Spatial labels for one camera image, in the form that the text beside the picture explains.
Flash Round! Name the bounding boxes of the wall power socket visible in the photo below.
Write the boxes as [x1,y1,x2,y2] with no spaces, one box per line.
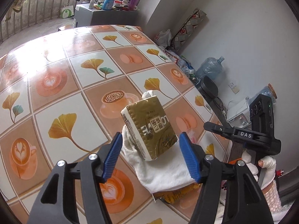
[228,81,240,94]

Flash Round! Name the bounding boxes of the purple cup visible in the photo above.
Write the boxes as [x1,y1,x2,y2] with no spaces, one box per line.
[128,0,138,11]

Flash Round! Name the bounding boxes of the pile of plastic packages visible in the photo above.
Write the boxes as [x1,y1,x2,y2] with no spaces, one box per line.
[164,49,198,84]

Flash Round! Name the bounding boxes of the white towel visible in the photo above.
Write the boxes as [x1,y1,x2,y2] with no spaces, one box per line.
[121,90,202,194]

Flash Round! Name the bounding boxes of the orange yellow snack packet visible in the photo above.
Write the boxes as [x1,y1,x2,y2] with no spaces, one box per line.
[152,183,202,204]

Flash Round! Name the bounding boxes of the metal balcony railing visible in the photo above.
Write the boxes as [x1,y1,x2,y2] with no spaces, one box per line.
[1,0,77,42]

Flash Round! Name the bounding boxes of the gold tissue pack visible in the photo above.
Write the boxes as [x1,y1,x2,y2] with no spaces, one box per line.
[121,96,177,161]

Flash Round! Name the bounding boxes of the white water dispenser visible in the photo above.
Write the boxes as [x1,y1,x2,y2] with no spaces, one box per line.
[226,98,251,128]

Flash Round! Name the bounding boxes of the blue detergent bottle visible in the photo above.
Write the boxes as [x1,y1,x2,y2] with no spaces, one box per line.
[102,0,115,10]

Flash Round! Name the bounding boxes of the right white gloved hand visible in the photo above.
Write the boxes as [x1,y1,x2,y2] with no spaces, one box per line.
[241,150,277,191]

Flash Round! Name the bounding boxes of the white plastic bag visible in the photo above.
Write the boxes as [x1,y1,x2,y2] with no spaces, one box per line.
[154,29,172,50]

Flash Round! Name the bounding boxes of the large blue water jug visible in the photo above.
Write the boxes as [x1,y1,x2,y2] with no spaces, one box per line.
[195,56,224,80]

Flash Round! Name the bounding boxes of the water jug on dispenser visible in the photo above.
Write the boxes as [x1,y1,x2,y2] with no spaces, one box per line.
[247,83,277,105]

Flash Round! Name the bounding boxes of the black rice cooker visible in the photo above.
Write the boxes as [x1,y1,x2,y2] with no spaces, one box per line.
[196,76,218,104]

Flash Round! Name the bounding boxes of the patterned rolled mat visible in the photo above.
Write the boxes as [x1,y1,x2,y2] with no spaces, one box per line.
[170,8,206,52]

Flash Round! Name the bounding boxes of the white green paper bag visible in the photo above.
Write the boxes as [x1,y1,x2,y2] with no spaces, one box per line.
[60,3,74,19]

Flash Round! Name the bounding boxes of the grey cabinet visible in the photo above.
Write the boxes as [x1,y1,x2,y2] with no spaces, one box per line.
[73,4,138,27]

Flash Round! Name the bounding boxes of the floral coffee pattern tablecloth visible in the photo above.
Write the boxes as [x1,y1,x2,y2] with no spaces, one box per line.
[1,25,232,223]

